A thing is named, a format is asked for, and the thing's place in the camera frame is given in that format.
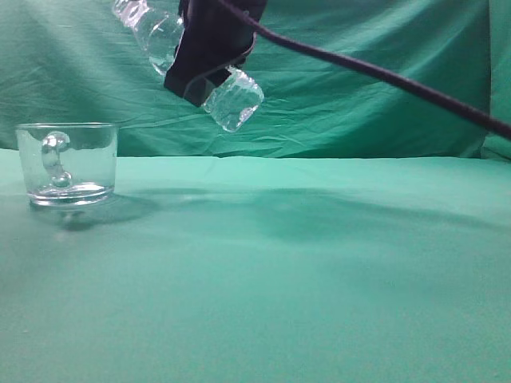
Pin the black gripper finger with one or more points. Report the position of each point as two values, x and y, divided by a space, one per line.
197 70

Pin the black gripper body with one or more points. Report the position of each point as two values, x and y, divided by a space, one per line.
213 34

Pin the clear plastic water bottle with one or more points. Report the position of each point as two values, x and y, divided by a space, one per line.
158 31

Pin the clear glass mug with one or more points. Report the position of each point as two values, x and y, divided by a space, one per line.
68 164

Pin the green cloth backdrop and cover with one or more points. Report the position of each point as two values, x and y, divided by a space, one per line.
349 232

